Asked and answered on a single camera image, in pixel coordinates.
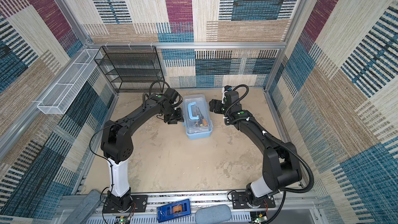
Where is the blue plastic tool box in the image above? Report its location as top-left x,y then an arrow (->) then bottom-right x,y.
182,94 -> 213,140

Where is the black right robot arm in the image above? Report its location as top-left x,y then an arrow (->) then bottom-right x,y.
209,99 -> 315,207

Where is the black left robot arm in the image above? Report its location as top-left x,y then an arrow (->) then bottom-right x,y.
101,91 -> 183,213

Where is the blue tape dispenser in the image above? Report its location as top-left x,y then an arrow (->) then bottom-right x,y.
157,199 -> 191,223

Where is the grey foam pad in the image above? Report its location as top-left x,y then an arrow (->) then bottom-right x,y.
195,204 -> 232,224

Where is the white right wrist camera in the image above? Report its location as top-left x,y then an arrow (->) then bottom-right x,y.
222,85 -> 232,104

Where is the black wire mesh shelf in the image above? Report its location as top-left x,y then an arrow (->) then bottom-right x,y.
94,46 -> 164,93

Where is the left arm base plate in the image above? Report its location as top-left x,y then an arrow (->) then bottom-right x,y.
103,195 -> 148,214

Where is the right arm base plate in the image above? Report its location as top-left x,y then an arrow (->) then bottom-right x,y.
227,190 -> 276,209

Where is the white wire mesh basket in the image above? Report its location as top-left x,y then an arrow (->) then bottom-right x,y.
37,49 -> 98,115

